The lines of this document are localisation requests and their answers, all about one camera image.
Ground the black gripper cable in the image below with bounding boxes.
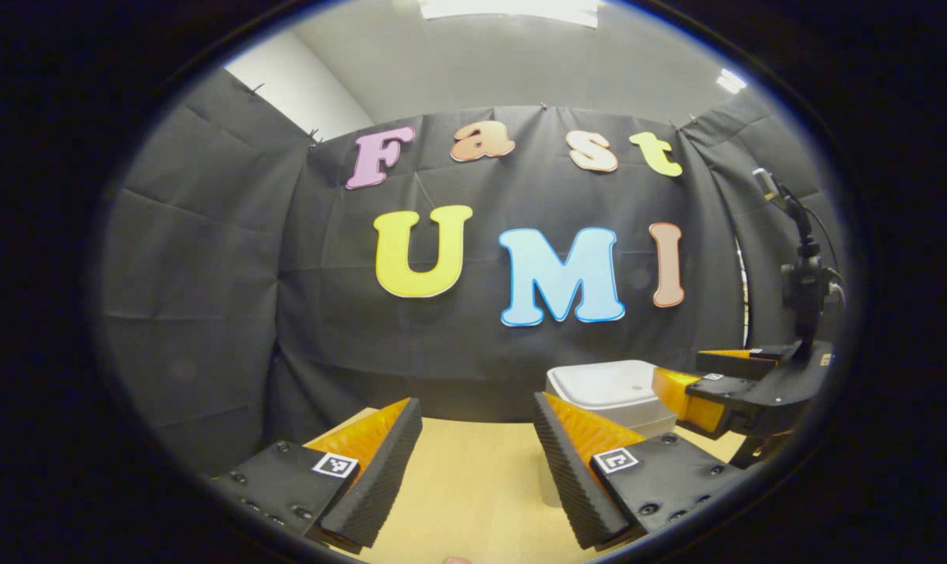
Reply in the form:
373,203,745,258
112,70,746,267
801,205,845,305

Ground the white desktop garbage bin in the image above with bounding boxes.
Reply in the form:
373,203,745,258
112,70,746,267
542,360,681,439

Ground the wooden desktop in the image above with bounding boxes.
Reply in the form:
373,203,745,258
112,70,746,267
316,407,756,564

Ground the long ceiling light panel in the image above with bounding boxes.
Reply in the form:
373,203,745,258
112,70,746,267
418,0,599,28

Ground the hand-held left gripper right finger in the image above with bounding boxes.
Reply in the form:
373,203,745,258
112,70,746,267
533,392,756,549

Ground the black backdrop cloth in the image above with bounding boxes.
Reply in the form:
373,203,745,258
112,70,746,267
97,67,846,475

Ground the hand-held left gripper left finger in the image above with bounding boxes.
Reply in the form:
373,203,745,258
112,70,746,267
207,397,424,553

